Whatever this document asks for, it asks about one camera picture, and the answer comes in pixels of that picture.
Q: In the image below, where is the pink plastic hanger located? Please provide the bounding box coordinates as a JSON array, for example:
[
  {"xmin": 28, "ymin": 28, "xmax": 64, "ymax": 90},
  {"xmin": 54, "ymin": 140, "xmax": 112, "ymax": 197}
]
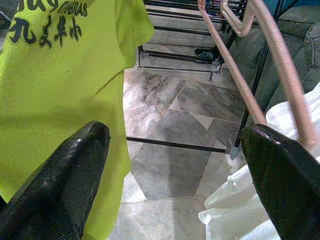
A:
[{"xmin": 197, "ymin": 0, "xmax": 317, "ymax": 148}]

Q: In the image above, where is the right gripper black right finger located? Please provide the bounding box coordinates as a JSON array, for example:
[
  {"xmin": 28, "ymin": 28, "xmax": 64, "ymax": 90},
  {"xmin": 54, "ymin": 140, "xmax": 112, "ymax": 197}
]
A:
[{"xmin": 240, "ymin": 124, "xmax": 320, "ymax": 240}]

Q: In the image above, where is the black metal drying rack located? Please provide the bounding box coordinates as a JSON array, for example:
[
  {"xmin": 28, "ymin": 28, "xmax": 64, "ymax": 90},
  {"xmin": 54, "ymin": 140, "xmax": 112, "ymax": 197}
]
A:
[{"xmin": 126, "ymin": 0, "xmax": 301, "ymax": 161}]

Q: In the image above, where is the lime green t-shirt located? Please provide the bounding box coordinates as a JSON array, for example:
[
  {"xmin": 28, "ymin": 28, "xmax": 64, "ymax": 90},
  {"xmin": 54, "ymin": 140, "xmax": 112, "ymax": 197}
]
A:
[{"xmin": 0, "ymin": 0, "xmax": 156, "ymax": 240}]

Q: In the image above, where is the white t-shirt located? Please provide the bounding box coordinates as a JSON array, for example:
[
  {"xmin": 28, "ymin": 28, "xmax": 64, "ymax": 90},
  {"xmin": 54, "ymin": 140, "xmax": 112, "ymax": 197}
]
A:
[{"xmin": 197, "ymin": 82, "xmax": 320, "ymax": 240}]

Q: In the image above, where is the dark cloth bundle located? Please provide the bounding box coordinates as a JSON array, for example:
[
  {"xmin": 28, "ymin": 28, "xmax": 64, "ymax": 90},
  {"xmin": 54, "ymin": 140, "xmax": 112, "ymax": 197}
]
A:
[{"xmin": 194, "ymin": 47, "xmax": 216, "ymax": 63}]

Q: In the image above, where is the grey-green leather sofa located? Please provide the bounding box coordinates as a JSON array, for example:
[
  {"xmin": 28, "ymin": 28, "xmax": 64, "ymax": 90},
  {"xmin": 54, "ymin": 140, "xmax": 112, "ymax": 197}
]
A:
[{"xmin": 229, "ymin": 9, "xmax": 320, "ymax": 116}]

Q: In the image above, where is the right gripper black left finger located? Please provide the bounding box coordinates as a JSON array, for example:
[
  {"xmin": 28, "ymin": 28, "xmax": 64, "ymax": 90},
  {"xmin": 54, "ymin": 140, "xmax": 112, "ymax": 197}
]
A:
[{"xmin": 0, "ymin": 120, "xmax": 111, "ymax": 240}]

